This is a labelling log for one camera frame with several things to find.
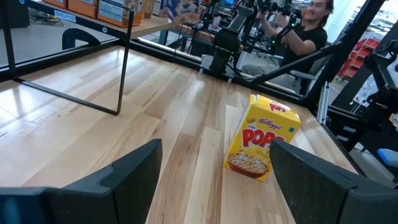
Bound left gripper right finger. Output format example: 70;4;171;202
269;138;398;224

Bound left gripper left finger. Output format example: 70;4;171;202
0;138;164;224

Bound yellow Corn Pops cereal box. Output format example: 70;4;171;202
223;94;302;183
142;0;155;19

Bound orange Mini-Wheats cereal box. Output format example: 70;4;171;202
42;0;70;9
96;0;144;29
67;0;100;19

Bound white shelf label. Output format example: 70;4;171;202
53;9;77;23

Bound person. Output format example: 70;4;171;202
241;0;335;94

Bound grey office chair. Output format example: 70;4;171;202
287;54;327;96

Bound black equipment stand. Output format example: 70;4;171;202
326;40;398;187

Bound black arched object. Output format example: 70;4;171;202
61;27;102;51

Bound red storage rack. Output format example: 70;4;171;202
338;39;371;79

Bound black aluminium frame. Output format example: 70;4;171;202
0;39;125;83
129;0;398;190

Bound wooden shelf black frame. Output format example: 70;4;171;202
0;0;175;116

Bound black leader arm handles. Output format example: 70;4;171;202
248;0;304;55

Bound silver metal bracket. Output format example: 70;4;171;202
316;80;331;126

